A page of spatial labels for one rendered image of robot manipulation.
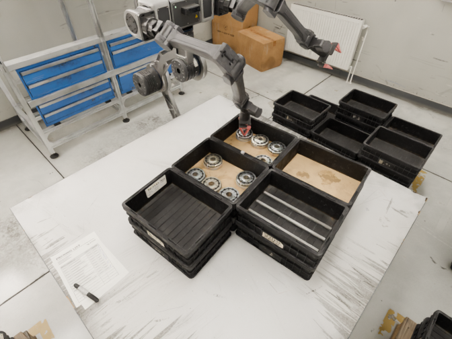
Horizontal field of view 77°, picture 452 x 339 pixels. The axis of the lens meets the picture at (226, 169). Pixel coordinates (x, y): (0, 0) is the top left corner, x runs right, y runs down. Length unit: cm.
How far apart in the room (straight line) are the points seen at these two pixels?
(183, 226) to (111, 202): 51
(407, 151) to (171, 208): 184
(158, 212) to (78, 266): 42
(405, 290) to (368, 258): 90
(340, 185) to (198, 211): 73
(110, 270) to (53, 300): 94
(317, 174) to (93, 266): 118
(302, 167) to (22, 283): 200
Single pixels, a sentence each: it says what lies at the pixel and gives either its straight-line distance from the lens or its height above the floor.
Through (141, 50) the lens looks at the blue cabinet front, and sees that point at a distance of 335.
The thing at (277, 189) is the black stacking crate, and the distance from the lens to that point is 146.
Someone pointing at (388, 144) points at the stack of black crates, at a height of 49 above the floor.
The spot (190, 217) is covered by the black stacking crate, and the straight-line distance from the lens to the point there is 134.
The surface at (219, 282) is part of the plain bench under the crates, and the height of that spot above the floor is 70.
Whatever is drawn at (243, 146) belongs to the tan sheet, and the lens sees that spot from 167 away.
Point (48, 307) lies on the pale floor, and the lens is 233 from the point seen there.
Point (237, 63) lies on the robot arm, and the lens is 118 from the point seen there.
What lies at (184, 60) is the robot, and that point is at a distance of 177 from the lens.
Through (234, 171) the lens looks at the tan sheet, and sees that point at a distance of 152.
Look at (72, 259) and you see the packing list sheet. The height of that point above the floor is 70.
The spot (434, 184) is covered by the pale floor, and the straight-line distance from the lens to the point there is 317.
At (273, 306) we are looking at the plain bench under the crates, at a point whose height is 70.
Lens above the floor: 191
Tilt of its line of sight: 45 degrees down
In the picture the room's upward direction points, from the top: straight up
